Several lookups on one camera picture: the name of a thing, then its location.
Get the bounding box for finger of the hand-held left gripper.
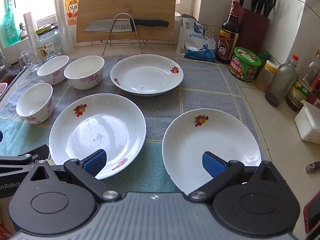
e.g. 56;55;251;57
0;144;52;173

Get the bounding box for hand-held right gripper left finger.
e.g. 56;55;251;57
30;149;122;203

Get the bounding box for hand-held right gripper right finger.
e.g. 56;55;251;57
187;151;285;203

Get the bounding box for white fruit-print plate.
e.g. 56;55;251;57
49;93;146;180
162;108;262;195
110;54;184;96

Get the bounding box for white pink-flower bowl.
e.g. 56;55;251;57
37;55;70;85
16;83;53;124
63;56;105;90

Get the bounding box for grey teal checked dish mat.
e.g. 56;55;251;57
0;55;263;198

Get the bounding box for steel kitchen sink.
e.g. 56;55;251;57
0;55;28;103

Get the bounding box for yellow-lid spice jar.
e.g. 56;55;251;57
255;60;279;92

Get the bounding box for clear drinking glass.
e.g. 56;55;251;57
20;49;42;73

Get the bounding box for green sauce tub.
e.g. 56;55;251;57
229;47;262;82

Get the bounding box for grey glass bottle red cap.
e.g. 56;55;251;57
265;54;300;107

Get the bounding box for white plastic box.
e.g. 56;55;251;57
294;100;320;145

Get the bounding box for red phone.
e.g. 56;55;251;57
303;194;320;233

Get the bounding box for green-label oil bottle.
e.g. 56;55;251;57
286;62;320;112

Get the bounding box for glass jar yellow-black lid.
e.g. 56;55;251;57
35;25;63;62

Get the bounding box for small green-lid jar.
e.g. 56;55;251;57
260;50;273;65

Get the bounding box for dark vinegar bottle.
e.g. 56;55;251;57
215;0;241;64

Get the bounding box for white blue salt bag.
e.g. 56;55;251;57
176;14;217;62

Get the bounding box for clear plastic cup stack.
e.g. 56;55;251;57
54;0;74;53
23;12;40;55

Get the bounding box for metal binder clip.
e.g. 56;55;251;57
204;25;216;40

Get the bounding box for green dish soap bottle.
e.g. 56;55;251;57
2;1;20;47

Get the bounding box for dark red knife block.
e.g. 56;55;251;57
236;6;270;55

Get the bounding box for orange cooking wine bottle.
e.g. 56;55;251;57
64;0;82;26

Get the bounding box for bamboo cutting board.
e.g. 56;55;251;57
76;0;177;43

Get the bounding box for black scissors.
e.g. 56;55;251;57
264;0;277;18

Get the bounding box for black-handled kitchen knife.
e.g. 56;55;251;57
84;18;170;32

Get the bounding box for metal wire rack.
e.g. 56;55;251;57
101;13;148;55

